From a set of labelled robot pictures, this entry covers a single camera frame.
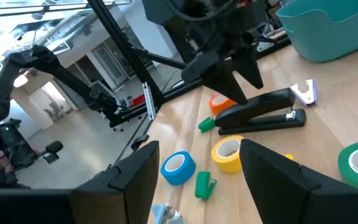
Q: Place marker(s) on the blue tape roll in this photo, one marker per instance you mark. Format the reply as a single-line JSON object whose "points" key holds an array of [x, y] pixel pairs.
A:
{"points": [[179, 174]]}

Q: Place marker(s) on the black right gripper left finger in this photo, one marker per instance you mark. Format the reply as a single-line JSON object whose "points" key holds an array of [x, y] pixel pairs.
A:
{"points": [[126, 186]]}

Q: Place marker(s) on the orange tape roll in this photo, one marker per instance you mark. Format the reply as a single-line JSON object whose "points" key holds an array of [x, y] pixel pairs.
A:
{"points": [[221, 105]]}

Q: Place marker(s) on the yellow mini stapler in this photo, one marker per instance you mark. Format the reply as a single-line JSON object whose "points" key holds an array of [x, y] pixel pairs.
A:
{"points": [[288, 156]]}

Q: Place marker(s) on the person's hand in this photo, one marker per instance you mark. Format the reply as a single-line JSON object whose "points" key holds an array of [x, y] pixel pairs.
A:
{"points": [[2, 160]]}

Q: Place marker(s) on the teal plastic bin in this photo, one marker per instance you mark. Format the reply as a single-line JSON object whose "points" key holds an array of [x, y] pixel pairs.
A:
{"points": [[331, 31]]}

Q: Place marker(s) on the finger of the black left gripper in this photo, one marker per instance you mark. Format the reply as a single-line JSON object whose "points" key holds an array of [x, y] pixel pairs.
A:
{"points": [[250, 65], [219, 77]]}

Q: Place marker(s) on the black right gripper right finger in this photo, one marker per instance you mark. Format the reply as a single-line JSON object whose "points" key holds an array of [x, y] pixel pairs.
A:
{"points": [[278, 193]]}

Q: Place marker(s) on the purple staple remover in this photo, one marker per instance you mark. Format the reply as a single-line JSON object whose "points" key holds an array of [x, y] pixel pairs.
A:
{"points": [[309, 96]]}

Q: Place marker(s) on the yellow tape roll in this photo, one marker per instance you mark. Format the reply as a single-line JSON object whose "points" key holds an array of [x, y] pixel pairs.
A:
{"points": [[225, 166]]}

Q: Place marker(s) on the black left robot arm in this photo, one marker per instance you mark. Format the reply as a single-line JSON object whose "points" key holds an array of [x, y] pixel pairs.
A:
{"points": [[163, 12]]}

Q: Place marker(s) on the black stapler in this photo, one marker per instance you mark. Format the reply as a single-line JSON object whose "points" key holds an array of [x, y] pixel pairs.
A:
{"points": [[259, 107]]}

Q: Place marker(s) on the light blue staple remover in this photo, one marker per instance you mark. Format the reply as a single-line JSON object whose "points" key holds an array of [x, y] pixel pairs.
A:
{"points": [[166, 214]]}

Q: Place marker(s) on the green tape roll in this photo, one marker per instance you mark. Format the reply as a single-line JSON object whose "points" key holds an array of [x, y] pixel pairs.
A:
{"points": [[345, 168]]}

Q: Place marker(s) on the black table edge clamp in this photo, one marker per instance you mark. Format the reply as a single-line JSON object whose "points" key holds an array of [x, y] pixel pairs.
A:
{"points": [[140, 141]]}

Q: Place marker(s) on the silver aluminium bar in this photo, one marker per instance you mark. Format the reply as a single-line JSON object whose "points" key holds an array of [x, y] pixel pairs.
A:
{"points": [[149, 101]]}

